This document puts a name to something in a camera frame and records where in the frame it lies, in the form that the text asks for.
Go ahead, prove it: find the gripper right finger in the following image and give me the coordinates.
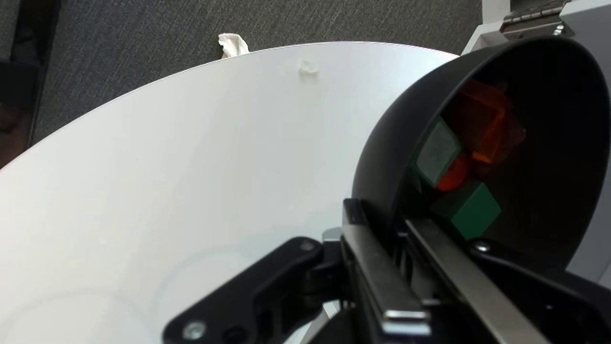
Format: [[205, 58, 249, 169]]
[[404, 219, 547, 344]]

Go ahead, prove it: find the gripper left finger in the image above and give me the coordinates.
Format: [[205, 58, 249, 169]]
[[341, 198, 431, 335]]

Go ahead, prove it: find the black bowl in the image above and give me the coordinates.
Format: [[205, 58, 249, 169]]
[[350, 37, 608, 267]]

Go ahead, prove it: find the green block in bowl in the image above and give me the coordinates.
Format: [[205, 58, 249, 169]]
[[431, 181, 501, 240]]

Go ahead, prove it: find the orange block in bowl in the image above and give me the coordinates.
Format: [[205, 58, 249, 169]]
[[434, 79, 526, 192]]

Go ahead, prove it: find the white toy kitchen cabinet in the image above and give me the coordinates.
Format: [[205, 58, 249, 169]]
[[461, 0, 611, 286]]

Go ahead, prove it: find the round white table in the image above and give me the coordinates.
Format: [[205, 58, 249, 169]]
[[0, 41, 448, 344]]

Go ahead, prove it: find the white crumpled cloth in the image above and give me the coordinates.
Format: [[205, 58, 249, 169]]
[[217, 32, 249, 56]]

